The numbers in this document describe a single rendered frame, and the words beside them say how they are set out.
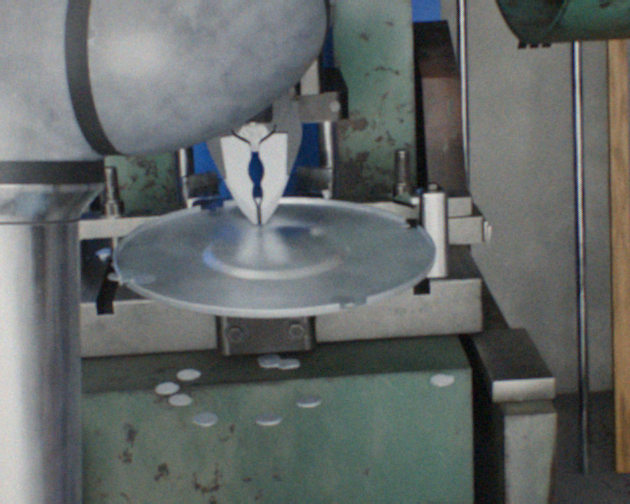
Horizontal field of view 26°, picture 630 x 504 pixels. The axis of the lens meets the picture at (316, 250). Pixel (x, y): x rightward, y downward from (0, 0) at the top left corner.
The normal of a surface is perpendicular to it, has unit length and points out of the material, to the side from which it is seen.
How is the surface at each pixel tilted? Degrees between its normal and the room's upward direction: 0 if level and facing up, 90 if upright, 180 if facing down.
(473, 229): 90
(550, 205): 90
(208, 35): 77
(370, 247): 4
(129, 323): 90
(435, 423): 90
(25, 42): 71
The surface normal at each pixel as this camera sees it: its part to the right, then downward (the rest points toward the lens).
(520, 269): 0.05, 0.29
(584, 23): 0.07, 0.99
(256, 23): 0.63, -0.06
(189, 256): -0.01, -0.94
